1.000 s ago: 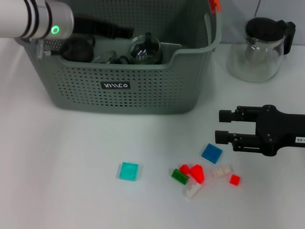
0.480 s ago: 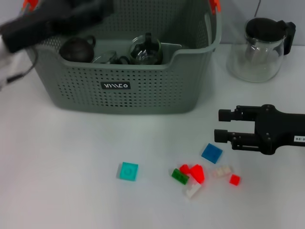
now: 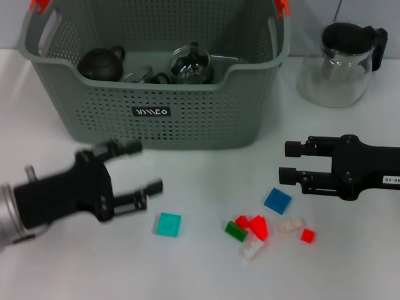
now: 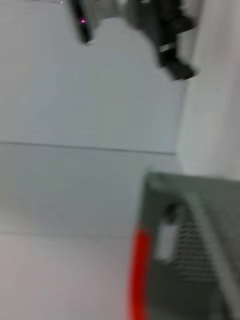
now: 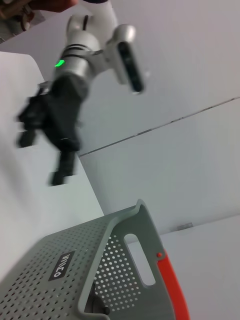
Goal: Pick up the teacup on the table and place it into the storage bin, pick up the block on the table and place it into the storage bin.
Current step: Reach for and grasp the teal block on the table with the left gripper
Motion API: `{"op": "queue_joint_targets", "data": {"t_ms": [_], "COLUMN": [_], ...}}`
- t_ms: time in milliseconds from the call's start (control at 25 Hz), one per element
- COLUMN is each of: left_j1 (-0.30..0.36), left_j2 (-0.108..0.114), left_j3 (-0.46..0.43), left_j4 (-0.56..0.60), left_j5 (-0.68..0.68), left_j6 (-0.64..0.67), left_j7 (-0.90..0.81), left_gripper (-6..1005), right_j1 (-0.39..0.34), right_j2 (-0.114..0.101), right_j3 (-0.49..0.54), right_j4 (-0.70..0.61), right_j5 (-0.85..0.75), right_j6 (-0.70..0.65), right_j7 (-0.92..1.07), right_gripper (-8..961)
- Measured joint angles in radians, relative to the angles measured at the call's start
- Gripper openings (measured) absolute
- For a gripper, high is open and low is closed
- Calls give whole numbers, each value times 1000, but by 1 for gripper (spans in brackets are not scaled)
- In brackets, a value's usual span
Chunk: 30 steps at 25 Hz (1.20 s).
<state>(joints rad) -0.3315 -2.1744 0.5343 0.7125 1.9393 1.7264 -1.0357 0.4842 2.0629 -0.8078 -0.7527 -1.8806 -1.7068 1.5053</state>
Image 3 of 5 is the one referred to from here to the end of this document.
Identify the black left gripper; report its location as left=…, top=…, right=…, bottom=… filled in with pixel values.
left=14, top=139, right=164, bottom=231

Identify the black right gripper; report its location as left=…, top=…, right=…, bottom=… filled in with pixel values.
left=277, top=134, right=400, bottom=201

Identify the blue square brick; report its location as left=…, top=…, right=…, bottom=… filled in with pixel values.
left=264, top=187, right=293, bottom=215

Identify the white plastic brick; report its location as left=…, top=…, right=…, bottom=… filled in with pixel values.
left=239, top=239, right=265, bottom=261
left=276, top=217, right=306, bottom=234

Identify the teal square brick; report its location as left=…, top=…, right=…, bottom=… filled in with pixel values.
left=152, top=212, right=183, bottom=238

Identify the glass teacup black sleeve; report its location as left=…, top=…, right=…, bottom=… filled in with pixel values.
left=120, top=64, right=154, bottom=84
left=168, top=42, right=215, bottom=85
left=145, top=72, right=171, bottom=84

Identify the grey perforated storage bin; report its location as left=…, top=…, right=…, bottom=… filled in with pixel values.
left=18, top=0, right=291, bottom=151

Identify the red slope brick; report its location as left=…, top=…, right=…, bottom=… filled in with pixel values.
left=248, top=214, right=269, bottom=241

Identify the small red square brick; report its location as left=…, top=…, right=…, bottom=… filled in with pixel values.
left=300, top=227, right=316, bottom=243

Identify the dark green plastic brick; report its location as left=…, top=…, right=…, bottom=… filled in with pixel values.
left=224, top=220, right=249, bottom=242

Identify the glass pitcher black lid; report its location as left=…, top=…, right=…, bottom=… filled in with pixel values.
left=296, top=22, right=389, bottom=109

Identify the dark clay teapot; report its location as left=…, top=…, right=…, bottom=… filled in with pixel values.
left=77, top=45, right=126, bottom=83

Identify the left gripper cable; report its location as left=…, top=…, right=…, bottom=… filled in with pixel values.
left=12, top=164, right=38, bottom=245

